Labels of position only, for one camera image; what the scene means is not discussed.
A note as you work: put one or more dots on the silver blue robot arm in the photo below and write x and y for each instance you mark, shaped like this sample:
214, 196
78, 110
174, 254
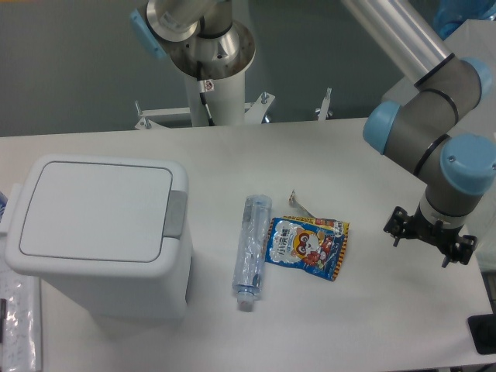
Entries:
398, 29

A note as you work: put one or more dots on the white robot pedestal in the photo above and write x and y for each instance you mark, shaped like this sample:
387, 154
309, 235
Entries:
214, 70

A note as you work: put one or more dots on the small torn wrapper piece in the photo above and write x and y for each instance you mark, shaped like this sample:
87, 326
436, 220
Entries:
294, 203

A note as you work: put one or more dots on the black device at edge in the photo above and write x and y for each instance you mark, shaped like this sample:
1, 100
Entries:
482, 329

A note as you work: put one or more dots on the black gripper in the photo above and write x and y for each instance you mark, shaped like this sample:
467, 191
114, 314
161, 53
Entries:
439, 233

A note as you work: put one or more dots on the white pedestal base frame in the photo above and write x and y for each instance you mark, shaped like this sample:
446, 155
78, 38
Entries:
255, 113

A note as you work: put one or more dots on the blue water jug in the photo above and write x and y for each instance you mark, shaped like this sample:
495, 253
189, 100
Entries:
451, 14

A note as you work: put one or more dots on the crushed clear plastic bottle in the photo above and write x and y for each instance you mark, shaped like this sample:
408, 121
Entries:
248, 270

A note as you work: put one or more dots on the blue snack bag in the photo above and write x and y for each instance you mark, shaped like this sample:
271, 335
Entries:
316, 246

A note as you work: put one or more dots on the white plastic trash can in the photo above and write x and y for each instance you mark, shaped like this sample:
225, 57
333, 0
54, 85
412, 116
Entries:
111, 233

